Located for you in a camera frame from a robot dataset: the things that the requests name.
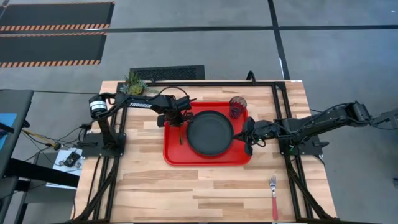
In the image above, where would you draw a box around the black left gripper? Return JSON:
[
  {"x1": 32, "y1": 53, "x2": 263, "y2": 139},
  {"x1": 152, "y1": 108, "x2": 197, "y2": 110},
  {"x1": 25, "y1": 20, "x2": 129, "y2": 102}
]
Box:
[{"x1": 157, "y1": 107, "x2": 195, "y2": 128}]

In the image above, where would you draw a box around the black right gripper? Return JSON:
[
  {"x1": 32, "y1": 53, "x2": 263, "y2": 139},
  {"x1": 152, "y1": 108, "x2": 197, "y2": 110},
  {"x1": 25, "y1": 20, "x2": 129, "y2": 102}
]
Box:
[{"x1": 233, "y1": 116, "x2": 280, "y2": 156}]

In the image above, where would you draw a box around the blue faceted glass tumbler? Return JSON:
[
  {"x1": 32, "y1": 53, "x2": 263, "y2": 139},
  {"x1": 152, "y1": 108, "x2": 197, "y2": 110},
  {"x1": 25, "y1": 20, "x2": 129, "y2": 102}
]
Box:
[{"x1": 229, "y1": 96, "x2": 248, "y2": 120}]

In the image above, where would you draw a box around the red plastic tray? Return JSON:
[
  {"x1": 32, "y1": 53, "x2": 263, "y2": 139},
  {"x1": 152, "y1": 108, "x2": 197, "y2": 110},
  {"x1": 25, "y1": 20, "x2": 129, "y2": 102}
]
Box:
[{"x1": 162, "y1": 101, "x2": 253, "y2": 167}]

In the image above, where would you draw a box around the dark grey round plate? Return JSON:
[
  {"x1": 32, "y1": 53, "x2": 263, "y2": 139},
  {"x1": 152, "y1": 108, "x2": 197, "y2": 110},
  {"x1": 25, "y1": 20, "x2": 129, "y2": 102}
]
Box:
[{"x1": 185, "y1": 110, "x2": 235, "y2": 157}]

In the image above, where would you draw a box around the fork with red handle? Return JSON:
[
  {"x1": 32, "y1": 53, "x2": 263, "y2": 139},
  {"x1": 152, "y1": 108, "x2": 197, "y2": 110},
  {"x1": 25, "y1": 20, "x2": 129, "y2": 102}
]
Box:
[{"x1": 269, "y1": 175, "x2": 279, "y2": 222}]

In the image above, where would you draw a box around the black perforated floor grille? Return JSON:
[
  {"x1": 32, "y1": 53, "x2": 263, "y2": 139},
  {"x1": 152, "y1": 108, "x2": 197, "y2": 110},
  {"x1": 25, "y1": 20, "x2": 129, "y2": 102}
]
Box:
[{"x1": 129, "y1": 64, "x2": 206, "y2": 82}]

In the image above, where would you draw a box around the potted green succulent plant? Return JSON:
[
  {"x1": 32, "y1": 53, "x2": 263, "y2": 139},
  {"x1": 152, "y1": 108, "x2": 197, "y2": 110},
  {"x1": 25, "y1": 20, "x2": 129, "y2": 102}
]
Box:
[{"x1": 119, "y1": 71, "x2": 157, "y2": 96}]

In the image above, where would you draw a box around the small black electronic device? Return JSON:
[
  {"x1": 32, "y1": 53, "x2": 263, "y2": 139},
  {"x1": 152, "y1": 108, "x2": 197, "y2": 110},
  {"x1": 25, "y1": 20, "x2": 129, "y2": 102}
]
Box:
[{"x1": 63, "y1": 151, "x2": 82, "y2": 167}]

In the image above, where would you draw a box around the small electronics board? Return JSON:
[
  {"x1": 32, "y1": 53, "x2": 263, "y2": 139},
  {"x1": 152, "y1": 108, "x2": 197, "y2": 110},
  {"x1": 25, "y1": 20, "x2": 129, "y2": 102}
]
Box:
[{"x1": 52, "y1": 147, "x2": 85, "y2": 177}]

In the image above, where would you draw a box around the black hazard-striped floor mat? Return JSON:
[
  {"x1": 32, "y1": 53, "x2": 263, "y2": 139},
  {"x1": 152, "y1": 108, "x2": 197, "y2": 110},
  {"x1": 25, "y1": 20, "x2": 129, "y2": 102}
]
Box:
[
  {"x1": 0, "y1": 1, "x2": 116, "y2": 32},
  {"x1": 0, "y1": 32, "x2": 108, "y2": 69}
]

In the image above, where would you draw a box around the dark grey side desk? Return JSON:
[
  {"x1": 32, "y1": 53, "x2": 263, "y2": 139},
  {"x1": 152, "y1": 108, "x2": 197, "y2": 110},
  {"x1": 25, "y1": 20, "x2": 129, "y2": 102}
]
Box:
[{"x1": 0, "y1": 89, "x2": 35, "y2": 179}]

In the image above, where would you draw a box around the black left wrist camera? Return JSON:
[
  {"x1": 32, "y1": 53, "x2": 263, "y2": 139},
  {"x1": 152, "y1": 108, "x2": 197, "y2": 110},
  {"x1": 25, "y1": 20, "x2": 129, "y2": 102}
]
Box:
[{"x1": 175, "y1": 95, "x2": 192, "y2": 110}]

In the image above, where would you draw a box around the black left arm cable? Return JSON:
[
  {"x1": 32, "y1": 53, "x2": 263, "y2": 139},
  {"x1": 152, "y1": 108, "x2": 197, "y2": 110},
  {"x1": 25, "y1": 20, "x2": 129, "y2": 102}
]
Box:
[{"x1": 156, "y1": 86, "x2": 191, "y2": 101}]

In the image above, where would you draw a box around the black aluminium table frame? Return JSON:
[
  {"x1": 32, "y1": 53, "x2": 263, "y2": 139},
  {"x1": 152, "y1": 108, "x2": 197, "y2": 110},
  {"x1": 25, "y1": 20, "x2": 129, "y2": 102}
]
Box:
[{"x1": 69, "y1": 79, "x2": 337, "y2": 223}]

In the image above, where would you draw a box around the black floor cable bundle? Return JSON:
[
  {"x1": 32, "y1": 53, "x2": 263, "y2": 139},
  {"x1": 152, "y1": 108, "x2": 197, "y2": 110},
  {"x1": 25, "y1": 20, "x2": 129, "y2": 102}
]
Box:
[{"x1": 21, "y1": 121, "x2": 95, "y2": 156}]

